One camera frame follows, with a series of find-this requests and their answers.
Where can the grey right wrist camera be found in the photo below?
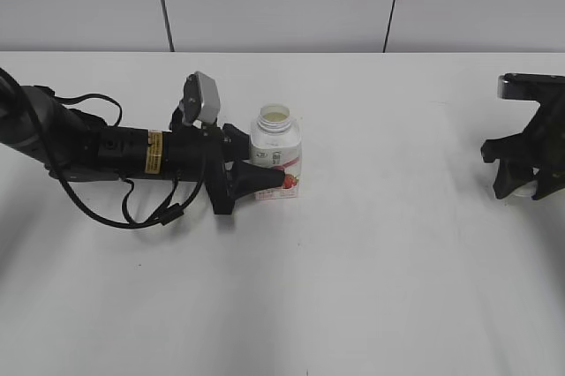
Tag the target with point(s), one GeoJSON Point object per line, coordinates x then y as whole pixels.
{"type": "Point", "coordinates": [518, 86]}

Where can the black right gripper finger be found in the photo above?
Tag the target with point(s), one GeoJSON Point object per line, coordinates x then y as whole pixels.
{"type": "Point", "coordinates": [510, 176]}
{"type": "Point", "coordinates": [548, 182]}

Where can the white yili yogurt bottle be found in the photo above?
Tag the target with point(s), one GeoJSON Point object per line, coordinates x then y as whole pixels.
{"type": "Point", "coordinates": [276, 143]}

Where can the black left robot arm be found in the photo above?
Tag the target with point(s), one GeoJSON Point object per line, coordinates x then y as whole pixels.
{"type": "Point", "coordinates": [77, 147]}

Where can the white bottle cap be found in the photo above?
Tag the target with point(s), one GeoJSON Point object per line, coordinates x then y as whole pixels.
{"type": "Point", "coordinates": [526, 191]}

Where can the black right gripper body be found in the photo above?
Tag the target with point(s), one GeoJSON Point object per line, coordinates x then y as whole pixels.
{"type": "Point", "coordinates": [541, 143]}

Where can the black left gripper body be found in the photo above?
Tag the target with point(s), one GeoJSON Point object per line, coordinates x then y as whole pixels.
{"type": "Point", "coordinates": [188, 155]}

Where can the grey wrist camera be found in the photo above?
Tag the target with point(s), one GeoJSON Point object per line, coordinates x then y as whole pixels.
{"type": "Point", "coordinates": [518, 86]}
{"type": "Point", "coordinates": [201, 101]}

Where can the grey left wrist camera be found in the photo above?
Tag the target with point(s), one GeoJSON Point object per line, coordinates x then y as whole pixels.
{"type": "Point", "coordinates": [201, 101]}

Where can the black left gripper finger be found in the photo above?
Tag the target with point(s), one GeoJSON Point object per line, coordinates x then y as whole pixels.
{"type": "Point", "coordinates": [235, 144]}
{"type": "Point", "coordinates": [247, 179]}

